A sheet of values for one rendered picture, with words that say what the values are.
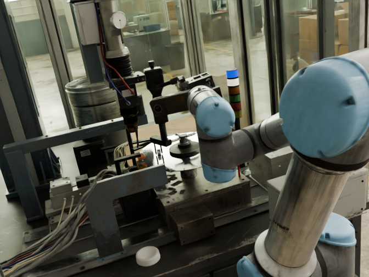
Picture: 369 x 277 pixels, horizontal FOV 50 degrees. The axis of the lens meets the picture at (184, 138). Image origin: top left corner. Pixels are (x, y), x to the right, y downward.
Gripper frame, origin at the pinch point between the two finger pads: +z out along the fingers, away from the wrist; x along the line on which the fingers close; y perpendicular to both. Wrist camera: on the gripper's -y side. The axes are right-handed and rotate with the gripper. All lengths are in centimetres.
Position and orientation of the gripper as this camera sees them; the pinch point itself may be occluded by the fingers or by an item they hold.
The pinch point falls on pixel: (179, 86)
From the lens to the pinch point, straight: 111.8
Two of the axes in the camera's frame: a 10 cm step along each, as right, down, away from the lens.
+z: -1.7, -3.3, 9.3
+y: 9.4, -3.5, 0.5
